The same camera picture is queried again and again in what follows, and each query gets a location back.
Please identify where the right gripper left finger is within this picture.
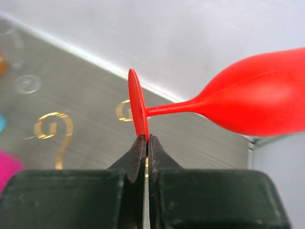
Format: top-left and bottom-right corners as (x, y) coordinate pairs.
(0, 135), (147, 229)

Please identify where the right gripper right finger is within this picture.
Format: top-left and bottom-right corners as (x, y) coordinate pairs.
(148, 135), (291, 229)

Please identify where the red plastic wine glass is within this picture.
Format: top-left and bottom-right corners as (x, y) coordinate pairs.
(128, 48), (305, 137)

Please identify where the blue plastic wine glass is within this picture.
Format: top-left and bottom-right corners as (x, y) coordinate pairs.
(0, 114), (6, 133)

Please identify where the clear wine glass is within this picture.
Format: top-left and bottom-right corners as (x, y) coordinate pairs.
(0, 25), (41, 94)

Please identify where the wooden compartment tray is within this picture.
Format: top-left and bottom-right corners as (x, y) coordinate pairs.
(0, 56), (9, 76)

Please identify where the pink plastic wine glass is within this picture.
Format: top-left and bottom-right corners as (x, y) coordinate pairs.
(0, 150), (24, 192)

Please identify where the gold wire glass rack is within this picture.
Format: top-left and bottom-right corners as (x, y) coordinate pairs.
(34, 100), (133, 170)

